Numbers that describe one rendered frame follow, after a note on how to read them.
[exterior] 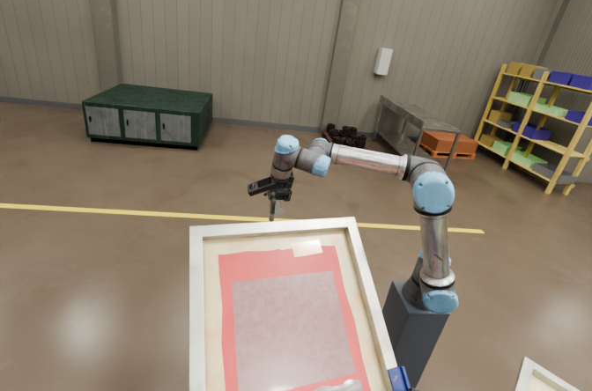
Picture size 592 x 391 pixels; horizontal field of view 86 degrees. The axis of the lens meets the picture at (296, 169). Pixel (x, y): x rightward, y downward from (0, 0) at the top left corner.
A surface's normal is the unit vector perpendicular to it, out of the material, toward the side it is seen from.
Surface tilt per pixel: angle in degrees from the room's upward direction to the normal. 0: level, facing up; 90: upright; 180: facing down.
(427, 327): 90
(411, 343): 90
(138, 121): 90
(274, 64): 90
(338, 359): 32
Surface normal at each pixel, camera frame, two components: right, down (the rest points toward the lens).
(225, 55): 0.10, 0.42
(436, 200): -0.24, 0.25
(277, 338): 0.26, -0.54
